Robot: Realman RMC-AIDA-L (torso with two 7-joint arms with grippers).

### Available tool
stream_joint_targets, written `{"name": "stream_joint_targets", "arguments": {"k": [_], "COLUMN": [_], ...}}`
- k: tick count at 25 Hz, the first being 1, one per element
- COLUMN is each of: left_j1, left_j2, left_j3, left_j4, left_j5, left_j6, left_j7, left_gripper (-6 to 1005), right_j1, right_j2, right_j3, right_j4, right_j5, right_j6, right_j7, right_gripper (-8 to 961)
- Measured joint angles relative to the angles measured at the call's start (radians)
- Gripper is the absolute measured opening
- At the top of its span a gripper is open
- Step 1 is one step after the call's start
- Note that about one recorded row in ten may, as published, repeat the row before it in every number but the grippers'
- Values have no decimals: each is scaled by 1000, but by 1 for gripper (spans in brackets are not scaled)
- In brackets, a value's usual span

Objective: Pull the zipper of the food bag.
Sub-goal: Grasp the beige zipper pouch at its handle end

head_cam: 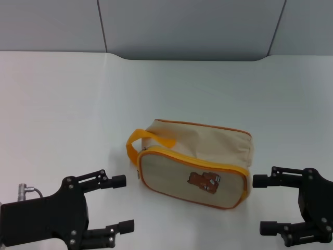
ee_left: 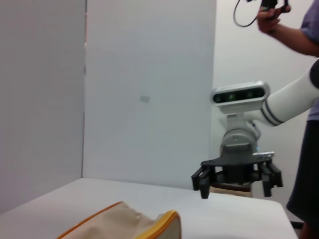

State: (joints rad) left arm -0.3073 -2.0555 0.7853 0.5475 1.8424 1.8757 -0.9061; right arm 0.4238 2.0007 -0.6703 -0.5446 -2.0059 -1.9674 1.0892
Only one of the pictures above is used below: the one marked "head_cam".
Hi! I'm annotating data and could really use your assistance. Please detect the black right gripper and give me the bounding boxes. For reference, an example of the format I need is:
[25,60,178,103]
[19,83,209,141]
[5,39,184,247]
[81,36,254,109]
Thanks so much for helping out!
[252,166,333,248]

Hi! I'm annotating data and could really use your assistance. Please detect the beige food bag orange trim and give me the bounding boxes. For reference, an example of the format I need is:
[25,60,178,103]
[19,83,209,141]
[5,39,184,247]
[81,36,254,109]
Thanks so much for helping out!
[126,119,253,210]

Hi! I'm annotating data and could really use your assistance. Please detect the silver connector with grey cable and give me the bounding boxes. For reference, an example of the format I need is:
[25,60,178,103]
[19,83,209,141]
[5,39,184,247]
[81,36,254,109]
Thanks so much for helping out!
[17,183,44,203]

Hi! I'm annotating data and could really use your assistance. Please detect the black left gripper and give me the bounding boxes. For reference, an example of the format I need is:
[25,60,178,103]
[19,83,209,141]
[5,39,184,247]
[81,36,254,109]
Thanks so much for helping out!
[0,169,135,250]

